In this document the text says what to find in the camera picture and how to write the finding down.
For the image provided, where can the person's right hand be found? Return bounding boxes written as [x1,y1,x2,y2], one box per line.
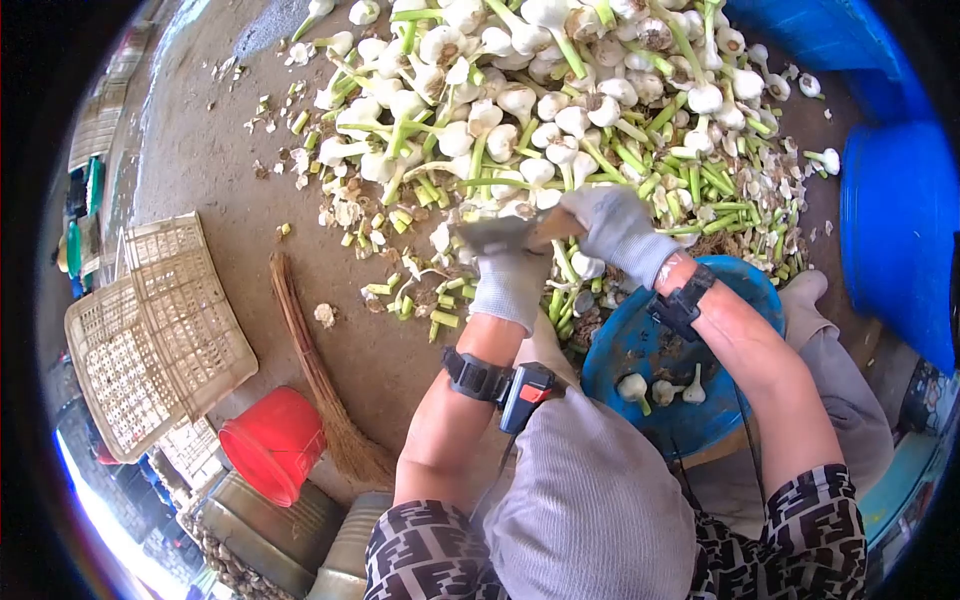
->
[558,185,683,291]

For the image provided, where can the pile of white garlic bulbs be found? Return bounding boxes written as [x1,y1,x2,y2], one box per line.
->
[288,0,843,226]

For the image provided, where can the small white mesh basket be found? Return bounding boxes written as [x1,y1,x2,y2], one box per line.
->
[156,416,228,490]

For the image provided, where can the person's left fingers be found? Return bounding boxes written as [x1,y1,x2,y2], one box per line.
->
[455,216,543,255]

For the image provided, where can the person's left hand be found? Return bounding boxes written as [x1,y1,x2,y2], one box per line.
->
[455,216,556,336]

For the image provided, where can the person's right fingers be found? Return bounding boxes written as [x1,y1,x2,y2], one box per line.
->
[558,185,639,241]

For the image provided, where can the blue plastic basin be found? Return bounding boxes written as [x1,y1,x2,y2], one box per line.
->
[580,255,786,460]

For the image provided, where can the brown blade knife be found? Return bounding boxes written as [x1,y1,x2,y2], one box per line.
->
[523,205,588,255]

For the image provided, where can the large blue plastic barrel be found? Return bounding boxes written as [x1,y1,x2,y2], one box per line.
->
[722,0,933,125]
[839,118,960,378]

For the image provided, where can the heap of cut green stems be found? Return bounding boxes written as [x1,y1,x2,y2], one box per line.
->
[243,71,835,348]

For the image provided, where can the red plastic bucket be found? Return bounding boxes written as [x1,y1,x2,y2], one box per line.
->
[218,385,329,509]

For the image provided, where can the straw broom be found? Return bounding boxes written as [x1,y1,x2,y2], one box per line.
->
[267,251,396,486]

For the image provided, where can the person's legs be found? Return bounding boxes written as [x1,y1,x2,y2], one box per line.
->
[480,269,898,600]

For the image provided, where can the white plastic mesh basket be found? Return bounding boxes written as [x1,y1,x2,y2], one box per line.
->
[63,276,190,465]
[122,210,261,423]

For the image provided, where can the square metal tin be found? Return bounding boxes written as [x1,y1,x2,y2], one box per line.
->
[196,471,348,599]
[306,490,396,600]

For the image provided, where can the person's body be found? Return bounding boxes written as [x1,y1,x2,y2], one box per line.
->
[363,462,869,600]

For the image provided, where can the black wrist band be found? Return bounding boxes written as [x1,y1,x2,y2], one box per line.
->
[645,263,718,344]
[440,345,561,437]

